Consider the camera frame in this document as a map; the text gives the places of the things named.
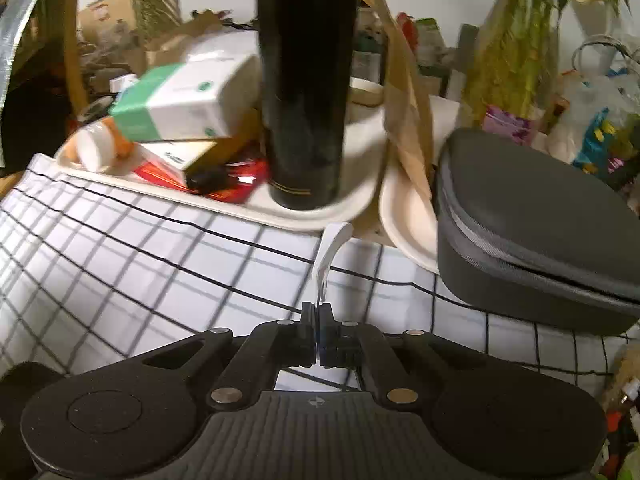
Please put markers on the silver foil bag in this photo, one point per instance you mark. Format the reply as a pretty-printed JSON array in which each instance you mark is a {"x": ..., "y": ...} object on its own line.
[{"x": 20, "y": 15}]

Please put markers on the crumpled brown paper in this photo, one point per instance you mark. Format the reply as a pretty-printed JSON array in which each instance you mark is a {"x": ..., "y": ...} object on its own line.
[{"x": 200, "y": 30}]

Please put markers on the purple floral packet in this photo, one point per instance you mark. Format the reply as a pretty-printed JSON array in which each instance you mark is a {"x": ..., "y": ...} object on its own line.
[{"x": 507, "y": 125}]

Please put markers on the green white carton box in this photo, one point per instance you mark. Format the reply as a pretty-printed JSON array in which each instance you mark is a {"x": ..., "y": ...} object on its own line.
[{"x": 190, "y": 100}]

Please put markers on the grey zip case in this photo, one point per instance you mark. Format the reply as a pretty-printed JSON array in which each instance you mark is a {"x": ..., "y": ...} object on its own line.
[{"x": 525, "y": 210}]

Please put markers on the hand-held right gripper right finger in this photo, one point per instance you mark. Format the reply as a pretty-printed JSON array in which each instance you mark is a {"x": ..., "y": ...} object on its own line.
[{"x": 325, "y": 340}]

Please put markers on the orange bottle white cap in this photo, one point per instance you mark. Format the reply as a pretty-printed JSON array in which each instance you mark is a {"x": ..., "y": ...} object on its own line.
[{"x": 95, "y": 145}]

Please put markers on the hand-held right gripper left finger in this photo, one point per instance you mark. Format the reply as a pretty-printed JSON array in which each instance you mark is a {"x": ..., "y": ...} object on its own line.
[{"x": 309, "y": 335}]

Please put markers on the white flat box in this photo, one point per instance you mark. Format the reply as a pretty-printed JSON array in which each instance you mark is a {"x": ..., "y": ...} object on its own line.
[{"x": 185, "y": 155}]

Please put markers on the colourful printed plastic bag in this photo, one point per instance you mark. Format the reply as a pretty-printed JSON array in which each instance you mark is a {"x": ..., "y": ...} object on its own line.
[{"x": 600, "y": 130}]

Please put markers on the red packet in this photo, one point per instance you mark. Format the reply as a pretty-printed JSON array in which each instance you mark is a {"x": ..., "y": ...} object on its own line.
[{"x": 250, "y": 181}]

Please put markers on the black thermos bottle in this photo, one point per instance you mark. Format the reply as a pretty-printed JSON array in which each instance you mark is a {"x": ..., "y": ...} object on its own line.
[{"x": 305, "y": 110}]

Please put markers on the white plastic packet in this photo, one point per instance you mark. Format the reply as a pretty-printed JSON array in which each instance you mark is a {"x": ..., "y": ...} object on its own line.
[{"x": 225, "y": 46}]

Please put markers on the green white small carton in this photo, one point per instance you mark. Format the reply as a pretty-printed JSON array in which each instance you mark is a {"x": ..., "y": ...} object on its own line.
[{"x": 430, "y": 40}]

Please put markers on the white spoon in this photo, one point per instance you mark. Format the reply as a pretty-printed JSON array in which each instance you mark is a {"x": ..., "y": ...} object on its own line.
[{"x": 327, "y": 255}]

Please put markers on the cream oval tray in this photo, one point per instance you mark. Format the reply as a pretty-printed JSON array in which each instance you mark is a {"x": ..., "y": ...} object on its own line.
[
  {"x": 410, "y": 220},
  {"x": 362, "y": 150}
]

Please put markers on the wooden rack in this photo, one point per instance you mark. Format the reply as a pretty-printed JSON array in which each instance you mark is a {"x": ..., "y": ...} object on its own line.
[{"x": 75, "y": 60}]

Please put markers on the white black checked tablecloth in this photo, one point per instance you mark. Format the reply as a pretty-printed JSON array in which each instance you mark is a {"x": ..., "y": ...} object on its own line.
[{"x": 150, "y": 270}]

